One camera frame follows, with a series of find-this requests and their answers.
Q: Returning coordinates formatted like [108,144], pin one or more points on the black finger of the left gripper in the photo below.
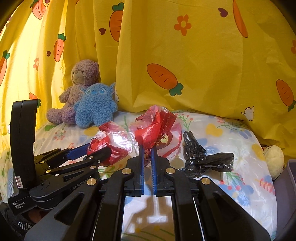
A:
[74,171]

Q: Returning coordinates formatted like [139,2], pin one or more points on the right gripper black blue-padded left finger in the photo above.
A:
[93,211]

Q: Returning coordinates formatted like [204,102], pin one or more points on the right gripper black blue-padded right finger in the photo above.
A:
[201,209]

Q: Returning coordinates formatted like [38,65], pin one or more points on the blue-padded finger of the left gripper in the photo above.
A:
[56,157]

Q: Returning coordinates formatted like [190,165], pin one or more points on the red plastic bag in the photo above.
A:
[157,127]
[115,137]

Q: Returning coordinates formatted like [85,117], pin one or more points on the grey plastic trash bin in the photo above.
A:
[285,198]

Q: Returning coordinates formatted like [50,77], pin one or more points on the black crumpled plastic bag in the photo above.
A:
[198,162]

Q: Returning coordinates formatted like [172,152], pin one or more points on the floral plastic bed cover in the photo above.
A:
[59,195]

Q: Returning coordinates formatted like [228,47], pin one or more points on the blue fluffy monster toy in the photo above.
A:
[96,105]

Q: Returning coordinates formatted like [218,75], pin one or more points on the cream plush toy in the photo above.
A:
[275,160]

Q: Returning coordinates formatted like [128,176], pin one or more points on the brown teddy bear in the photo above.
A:
[83,74]

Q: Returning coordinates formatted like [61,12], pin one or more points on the yellow carrot print curtain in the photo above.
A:
[233,59]

